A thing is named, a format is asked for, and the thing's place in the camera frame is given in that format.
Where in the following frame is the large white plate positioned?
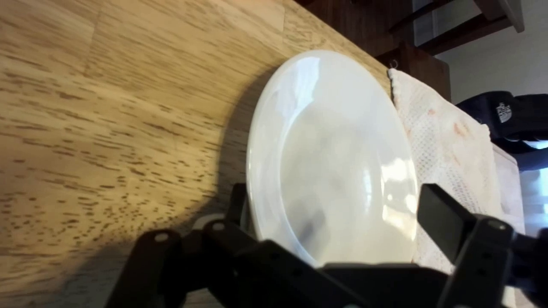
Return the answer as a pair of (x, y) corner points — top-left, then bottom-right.
(246, 50), (422, 271)

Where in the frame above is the stained white cloth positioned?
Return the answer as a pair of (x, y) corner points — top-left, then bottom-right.
(388, 68), (528, 308)

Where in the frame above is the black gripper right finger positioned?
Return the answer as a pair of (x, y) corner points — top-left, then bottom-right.
(417, 184), (548, 308)

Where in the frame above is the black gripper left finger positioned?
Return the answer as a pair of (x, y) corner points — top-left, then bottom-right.
(105, 182), (367, 308)

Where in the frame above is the dark blue jacket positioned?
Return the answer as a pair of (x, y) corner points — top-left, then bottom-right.
(456, 91), (548, 156)

